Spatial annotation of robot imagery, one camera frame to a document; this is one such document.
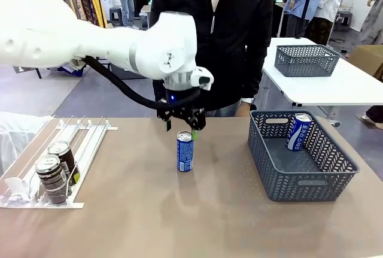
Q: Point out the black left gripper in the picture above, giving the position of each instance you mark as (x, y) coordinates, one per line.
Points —
(181, 100)

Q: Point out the blue drink can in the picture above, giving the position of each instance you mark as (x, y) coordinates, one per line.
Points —
(297, 135)
(185, 153)

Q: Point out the black drink can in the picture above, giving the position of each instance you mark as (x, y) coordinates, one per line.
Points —
(67, 156)
(52, 180)

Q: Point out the gray plastic lattice basket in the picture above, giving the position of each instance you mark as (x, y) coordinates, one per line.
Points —
(305, 63)
(299, 189)

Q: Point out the person's left forearm black sleeve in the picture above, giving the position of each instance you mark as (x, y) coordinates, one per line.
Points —
(257, 75)

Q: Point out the person's right forearm black sleeve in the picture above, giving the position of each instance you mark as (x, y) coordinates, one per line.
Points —
(157, 96)

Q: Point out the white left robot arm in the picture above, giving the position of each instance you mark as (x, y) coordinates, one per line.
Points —
(89, 42)

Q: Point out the person's left hand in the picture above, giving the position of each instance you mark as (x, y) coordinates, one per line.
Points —
(244, 109)

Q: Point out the white wristwatch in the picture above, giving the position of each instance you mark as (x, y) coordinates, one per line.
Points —
(247, 100)

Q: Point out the person in black jacket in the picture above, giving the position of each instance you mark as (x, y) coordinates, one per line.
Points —
(227, 30)

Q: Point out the small light desk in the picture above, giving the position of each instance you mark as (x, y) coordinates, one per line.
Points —
(146, 8)

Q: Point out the gray blue fabric pile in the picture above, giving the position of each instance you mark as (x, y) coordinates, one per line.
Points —
(74, 71)

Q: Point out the gray plastic stool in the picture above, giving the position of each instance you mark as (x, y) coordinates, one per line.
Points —
(344, 15)
(116, 11)

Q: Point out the white side table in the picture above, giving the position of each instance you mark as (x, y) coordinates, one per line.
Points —
(314, 90)

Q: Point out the small white cabinet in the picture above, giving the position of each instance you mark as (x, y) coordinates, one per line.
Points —
(106, 3)

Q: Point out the yellow garment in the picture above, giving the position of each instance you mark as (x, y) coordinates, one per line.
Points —
(95, 0)

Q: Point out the white cloth bundle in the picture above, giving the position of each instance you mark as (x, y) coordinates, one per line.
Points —
(18, 138)

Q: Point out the bystander leg with shoe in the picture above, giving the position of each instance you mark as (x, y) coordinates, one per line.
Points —
(375, 112)

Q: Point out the cardboard box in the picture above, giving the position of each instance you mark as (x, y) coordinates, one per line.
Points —
(368, 56)

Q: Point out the mannequin in gray dress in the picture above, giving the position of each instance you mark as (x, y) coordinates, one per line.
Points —
(375, 21)

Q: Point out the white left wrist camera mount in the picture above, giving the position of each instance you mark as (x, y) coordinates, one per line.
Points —
(203, 78)

